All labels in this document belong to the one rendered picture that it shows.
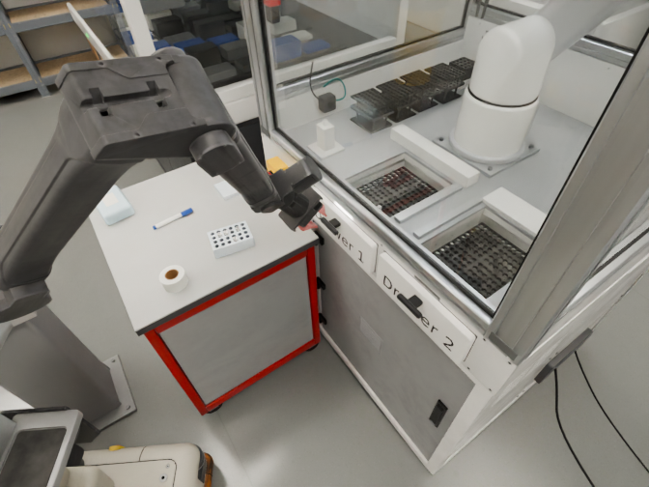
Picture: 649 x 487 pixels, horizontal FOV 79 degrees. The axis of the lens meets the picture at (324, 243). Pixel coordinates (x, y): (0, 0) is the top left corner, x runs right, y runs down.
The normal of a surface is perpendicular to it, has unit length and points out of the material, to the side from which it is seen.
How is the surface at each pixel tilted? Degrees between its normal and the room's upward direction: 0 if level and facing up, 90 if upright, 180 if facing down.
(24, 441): 0
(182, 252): 0
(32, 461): 0
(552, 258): 90
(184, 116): 36
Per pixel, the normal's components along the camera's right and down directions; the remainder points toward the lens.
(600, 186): -0.82, 0.43
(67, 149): -0.51, 0.21
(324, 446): -0.03, -0.68
